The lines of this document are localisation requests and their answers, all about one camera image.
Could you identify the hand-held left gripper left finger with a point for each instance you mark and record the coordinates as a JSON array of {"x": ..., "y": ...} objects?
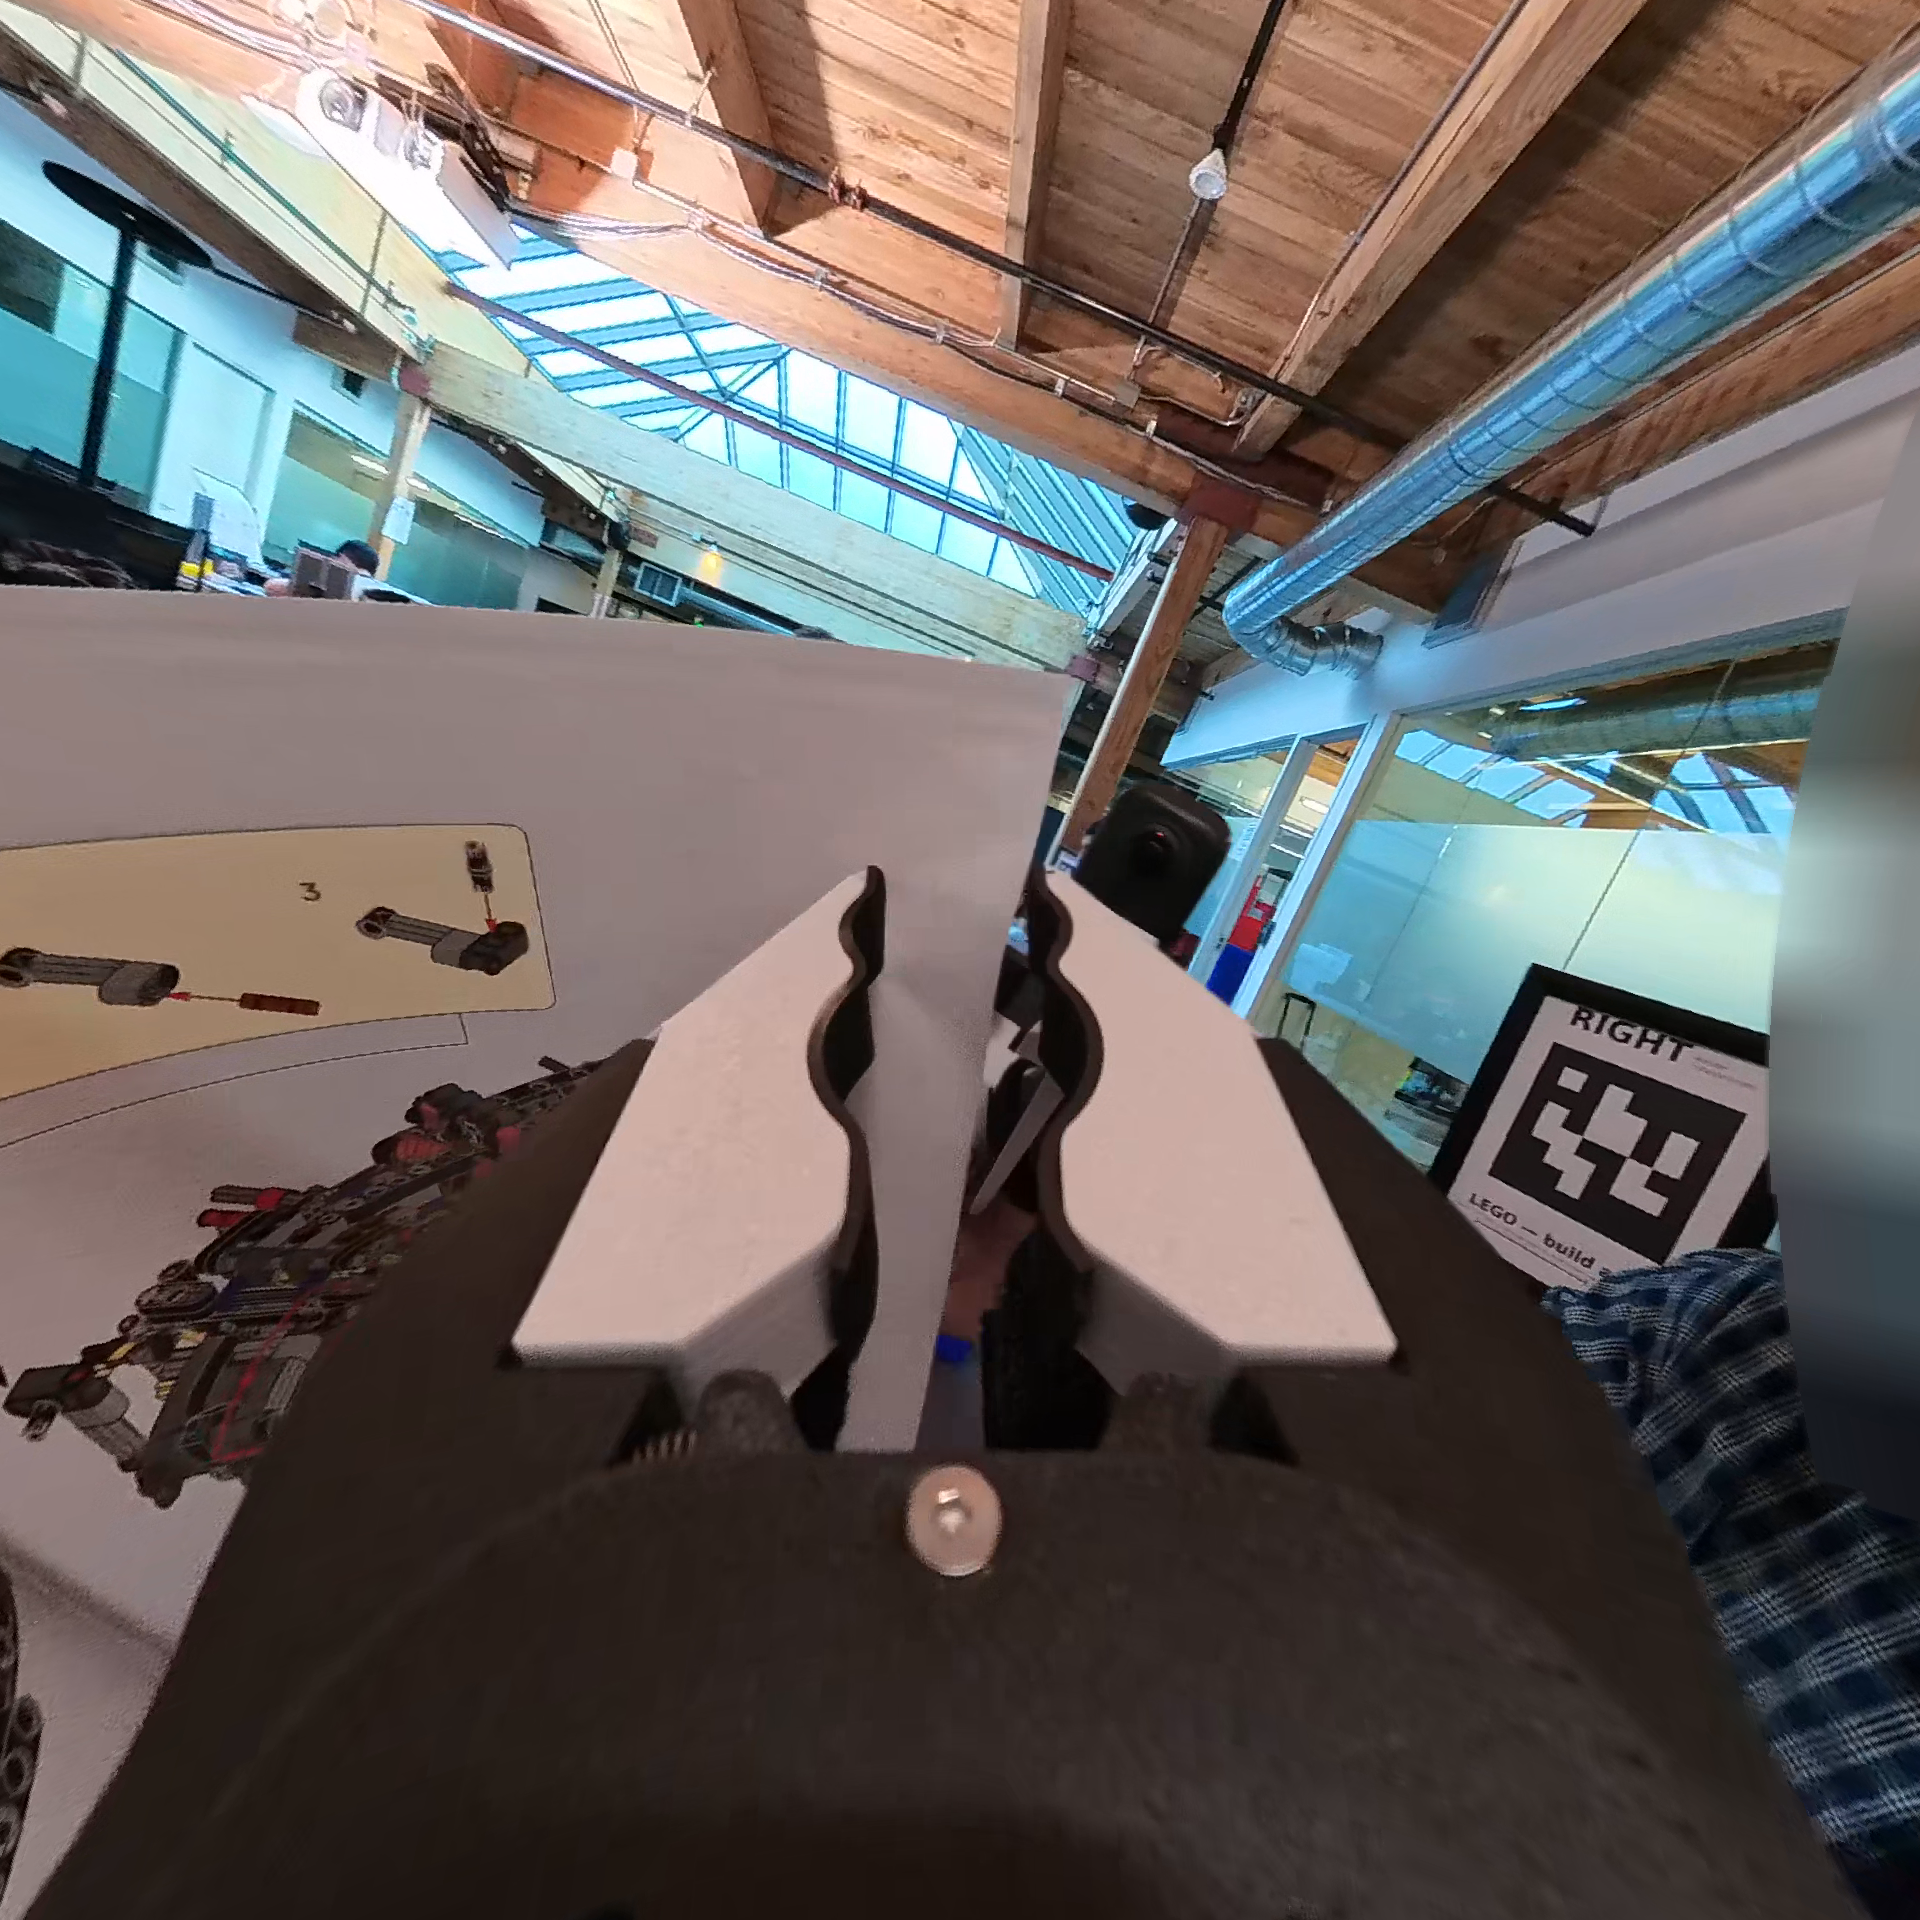
[{"x": 704, "y": 1171}]

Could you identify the glass office partition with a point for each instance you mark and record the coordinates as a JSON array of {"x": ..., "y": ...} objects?
[{"x": 1499, "y": 885}]

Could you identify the black ceiling pipe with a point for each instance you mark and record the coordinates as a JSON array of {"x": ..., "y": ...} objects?
[{"x": 839, "y": 188}]

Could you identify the wooden support post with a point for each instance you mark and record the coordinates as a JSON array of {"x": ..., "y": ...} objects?
[{"x": 1147, "y": 661}]

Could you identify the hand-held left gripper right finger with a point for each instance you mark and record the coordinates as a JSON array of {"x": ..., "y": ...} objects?
[{"x": 1213, "y": 1185}]

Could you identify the lego instruction booklet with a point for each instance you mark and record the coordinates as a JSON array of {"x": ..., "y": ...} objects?
[{"x": 451, "y": 720}]

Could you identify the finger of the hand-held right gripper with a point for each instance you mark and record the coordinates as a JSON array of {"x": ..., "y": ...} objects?
[{"x": 1025, "y": 1126}]

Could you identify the skylight window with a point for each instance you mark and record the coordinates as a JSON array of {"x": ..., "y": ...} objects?
[{"x": 779, "y": 422}]

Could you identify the black round standing table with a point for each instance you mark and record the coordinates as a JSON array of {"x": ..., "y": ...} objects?
[{"x": 120, "y": 255}]

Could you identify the silver ventilation duct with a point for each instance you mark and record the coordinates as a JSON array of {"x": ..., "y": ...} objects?
[{"x": 1576, "y": 389}]

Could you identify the black orange lego model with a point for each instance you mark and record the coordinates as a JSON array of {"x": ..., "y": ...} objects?
[{"x": 15, "y": 1725}]

